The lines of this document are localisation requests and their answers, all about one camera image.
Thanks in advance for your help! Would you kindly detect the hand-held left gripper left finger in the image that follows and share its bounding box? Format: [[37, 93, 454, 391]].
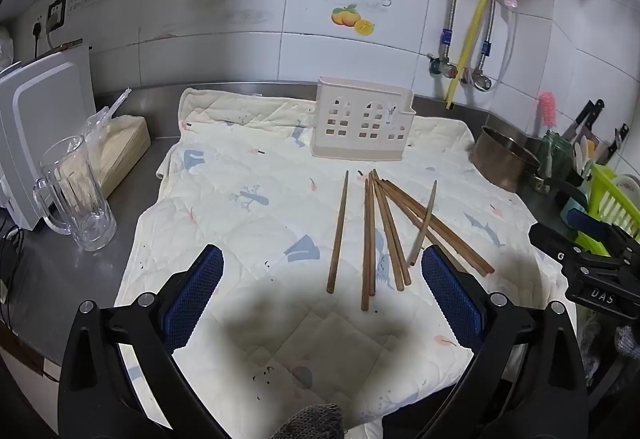
[[57, 244, 236, 439]]

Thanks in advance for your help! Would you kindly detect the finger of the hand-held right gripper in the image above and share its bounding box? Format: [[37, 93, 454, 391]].
[[566, 208, 640, 252], [529, 221, 640, 276]]

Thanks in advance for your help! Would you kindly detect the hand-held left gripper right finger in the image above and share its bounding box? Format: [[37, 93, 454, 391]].
[[385, 245, 590, 439]]

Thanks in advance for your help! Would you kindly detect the brown wooden chopstick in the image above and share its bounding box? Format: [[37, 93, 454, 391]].
[[377, 182, 488, 277], [382, 179, 496, 274], [326, 170, 350, 294], [361, 177, 372, 311], [370, 169, 405, 292], [368, 173, 377, 296], [374, 176, 412, 286]]

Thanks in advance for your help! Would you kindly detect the thin curved wooden chopstick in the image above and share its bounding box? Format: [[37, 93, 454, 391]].
[[407, 180, 438, 267]]

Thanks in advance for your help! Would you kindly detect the beige plastic utensil holder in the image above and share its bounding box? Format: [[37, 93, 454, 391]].
[[309, 76, 416, 162]]

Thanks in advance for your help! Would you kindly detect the person's right hand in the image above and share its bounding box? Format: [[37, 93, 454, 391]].
[[614, 325, 640, 370]]

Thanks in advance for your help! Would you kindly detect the person's left hand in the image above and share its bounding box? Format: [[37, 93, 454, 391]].
[[272, 403, 346, 439]]

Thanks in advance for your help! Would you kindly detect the green plastic dish rack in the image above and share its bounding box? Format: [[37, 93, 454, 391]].
[[575, 162, 640, 256]]

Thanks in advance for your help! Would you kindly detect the white bowl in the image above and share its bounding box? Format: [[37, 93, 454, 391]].
[[612, 173, 640, 200]]

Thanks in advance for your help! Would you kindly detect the green glass jar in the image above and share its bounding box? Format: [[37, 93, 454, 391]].
[[537, 129, 576, 180]]

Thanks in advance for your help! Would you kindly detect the metal cooking pot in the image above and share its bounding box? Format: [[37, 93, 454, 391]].
[[472, 126, 588, 210]]

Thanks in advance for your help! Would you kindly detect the pink bottle brush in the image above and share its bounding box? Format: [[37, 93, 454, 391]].
[[537, 92, 560, 175]]

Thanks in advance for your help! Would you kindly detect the clear glass mug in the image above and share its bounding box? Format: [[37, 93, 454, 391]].
[[32, 135, 117, 252]]

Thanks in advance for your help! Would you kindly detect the cream printed quilted blanket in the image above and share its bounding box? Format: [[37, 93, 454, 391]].
[[114, 86, 576, 439]]

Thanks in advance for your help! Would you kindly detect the plastic-wrapped tan pack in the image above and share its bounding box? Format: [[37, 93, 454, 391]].
[[82, 89, 152, 200]]

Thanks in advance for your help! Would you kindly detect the metal angle valve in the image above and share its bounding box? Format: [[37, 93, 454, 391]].
[[462, 66, 493, 92]]

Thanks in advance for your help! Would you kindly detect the thin white tube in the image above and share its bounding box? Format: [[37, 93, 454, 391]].
[[492, 0, 518, 85]]

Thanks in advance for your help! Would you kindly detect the metal valve with red knob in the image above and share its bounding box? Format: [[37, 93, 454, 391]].
[[427, 53, 458, 79]]

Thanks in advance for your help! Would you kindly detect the white cutting board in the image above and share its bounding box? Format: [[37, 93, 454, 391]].
[[0, 50, 97, 231]]

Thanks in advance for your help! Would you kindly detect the black-handled kitchen knife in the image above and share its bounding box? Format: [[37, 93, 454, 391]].
[[607, 123, 631, 160], [562, 99, 606, 142]]

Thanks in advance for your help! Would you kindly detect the black wall socket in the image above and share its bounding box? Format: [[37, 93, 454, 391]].
[[46, 0, 68, 31]]

